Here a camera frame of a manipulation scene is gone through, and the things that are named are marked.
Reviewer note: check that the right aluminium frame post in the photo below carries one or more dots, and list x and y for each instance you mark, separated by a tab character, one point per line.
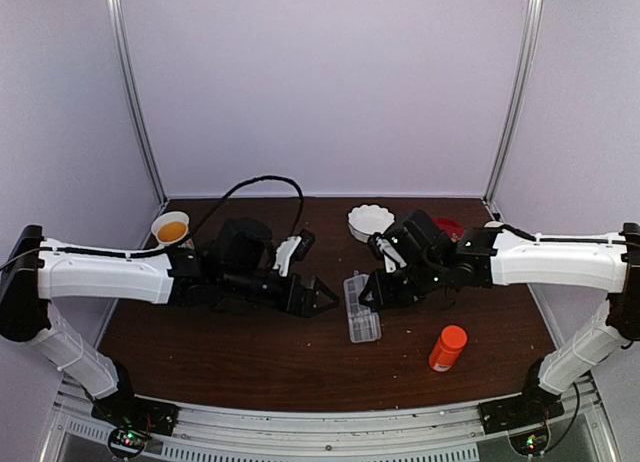
528	46

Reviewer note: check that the floral mug with orange liquid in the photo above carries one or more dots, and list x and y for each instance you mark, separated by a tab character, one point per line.
172	229

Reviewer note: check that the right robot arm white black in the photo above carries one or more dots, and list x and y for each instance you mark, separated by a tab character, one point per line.
421	258

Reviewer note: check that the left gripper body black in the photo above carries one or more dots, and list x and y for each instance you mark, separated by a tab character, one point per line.
243	284

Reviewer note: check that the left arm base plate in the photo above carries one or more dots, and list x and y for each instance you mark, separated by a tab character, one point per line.
135	421

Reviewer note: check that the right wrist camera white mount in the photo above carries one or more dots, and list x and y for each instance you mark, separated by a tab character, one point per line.
384	251

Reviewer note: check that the red floral plate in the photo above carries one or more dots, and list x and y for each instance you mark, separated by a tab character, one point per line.
453	229

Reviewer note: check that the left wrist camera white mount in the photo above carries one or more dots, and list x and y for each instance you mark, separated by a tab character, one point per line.
292	249

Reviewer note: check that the cream ceramic mug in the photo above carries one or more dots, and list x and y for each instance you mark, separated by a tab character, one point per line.
492	224

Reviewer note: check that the aluminium frame post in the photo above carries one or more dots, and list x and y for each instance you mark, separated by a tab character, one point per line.
117	19
528	46

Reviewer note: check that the left aluminium frame post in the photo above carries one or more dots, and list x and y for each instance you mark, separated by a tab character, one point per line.
117	19

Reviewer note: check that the orange pill bottle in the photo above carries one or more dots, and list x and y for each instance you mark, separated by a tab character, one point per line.
447	349

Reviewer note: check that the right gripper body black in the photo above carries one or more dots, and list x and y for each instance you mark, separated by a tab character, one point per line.
405	292

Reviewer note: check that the clear plastic pill organizer box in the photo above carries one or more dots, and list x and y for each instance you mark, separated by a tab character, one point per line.
363	323

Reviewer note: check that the white scalloped bowl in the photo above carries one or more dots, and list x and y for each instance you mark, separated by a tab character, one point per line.
367	219

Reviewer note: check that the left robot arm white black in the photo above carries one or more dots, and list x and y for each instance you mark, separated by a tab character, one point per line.
241	263

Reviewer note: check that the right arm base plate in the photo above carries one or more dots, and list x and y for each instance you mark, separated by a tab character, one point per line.
526	422

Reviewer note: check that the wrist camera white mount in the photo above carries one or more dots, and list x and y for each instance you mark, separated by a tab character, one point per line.
292	249
384	251

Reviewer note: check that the front aluminium rail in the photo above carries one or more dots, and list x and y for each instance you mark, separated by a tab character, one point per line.
452	432

